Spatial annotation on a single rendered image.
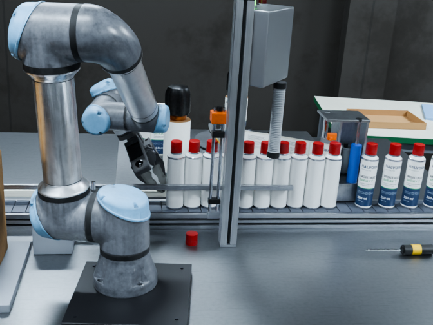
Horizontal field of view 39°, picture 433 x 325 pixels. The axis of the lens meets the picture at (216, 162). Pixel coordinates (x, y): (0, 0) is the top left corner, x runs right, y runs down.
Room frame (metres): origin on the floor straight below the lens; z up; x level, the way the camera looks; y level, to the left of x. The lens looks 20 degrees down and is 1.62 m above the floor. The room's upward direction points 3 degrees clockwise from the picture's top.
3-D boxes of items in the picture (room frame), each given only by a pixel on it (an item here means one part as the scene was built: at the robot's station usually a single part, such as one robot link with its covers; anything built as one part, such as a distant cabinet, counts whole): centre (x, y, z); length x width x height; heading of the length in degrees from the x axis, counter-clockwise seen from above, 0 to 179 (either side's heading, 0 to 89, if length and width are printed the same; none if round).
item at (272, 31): (1.59, -0.10, 1.38); 0.17 x 0.10 x 0.19; 153
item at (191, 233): (1.50, 0.06, 0.85); 0.03 x 0.03 x 0.03
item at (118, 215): (1.25, 0.21, 1.02); 0.13 x 0.12 x 0.14; 84
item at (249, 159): (1.67, -0.09, 0.98); 0.05 x 0.05 x 0.20
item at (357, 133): (1.81, -0.38, 1.01); 0.14 x 0.13 x 0.26; 98
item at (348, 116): (1.81, -0.38, 1.14); 0.14 x 0.11 x 0.01; 98
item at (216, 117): (1.61, 0.00, 1.05); 0.10 x 0.04 x 0.33; 8
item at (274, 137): (1.58, -0.16, 1.18); 0.04 x 0.04 x 0.21
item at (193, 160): (1.65, 0.07, 0.98); 0.05 x 0.05 x 0.20
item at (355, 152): (1.77, -0.43, 0.98); 0.03 x 0.03 x 0.17
